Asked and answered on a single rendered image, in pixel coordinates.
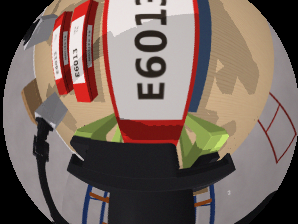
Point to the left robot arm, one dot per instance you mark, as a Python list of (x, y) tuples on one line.
[(30, 32)]

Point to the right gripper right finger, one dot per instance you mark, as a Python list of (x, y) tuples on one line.
[(209, 139)]

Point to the white box with red edges labelled e6013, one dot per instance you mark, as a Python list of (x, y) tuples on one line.
[(60, 53)]

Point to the white box with red trim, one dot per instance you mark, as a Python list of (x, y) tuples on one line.
[(81, 51)]

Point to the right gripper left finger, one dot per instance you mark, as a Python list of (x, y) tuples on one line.
[(98, 130)]

